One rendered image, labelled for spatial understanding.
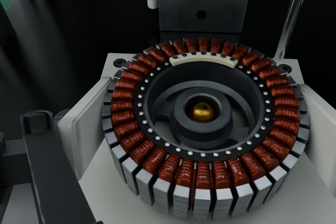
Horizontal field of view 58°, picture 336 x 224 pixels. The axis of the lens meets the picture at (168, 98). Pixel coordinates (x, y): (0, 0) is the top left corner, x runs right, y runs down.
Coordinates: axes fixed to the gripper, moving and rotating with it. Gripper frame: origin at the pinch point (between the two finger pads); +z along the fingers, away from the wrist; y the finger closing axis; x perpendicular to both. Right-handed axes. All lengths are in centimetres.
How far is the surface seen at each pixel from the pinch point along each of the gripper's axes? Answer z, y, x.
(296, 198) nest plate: -2.2, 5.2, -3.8
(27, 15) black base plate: 13.9, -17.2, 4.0
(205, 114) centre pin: -0.5, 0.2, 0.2
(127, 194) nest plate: -2.5, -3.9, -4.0
